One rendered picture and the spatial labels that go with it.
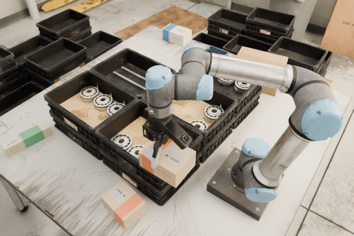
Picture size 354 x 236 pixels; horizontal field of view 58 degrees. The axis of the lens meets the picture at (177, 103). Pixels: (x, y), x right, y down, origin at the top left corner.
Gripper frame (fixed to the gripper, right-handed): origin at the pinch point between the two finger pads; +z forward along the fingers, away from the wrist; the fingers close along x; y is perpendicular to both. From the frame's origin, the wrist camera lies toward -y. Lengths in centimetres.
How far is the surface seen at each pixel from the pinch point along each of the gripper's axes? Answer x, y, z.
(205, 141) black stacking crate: -33.6, 3.6, 25.0
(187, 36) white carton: -122, 74, 33
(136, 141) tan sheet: -15.4, 31.1, 26.5
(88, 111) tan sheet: -17, 65, 26
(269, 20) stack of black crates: -233, 52, 59
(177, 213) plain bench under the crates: -2.8, -2.2, 39.7
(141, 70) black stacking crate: -62, 67, 27
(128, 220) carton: 13.9, 10.7, 34.8
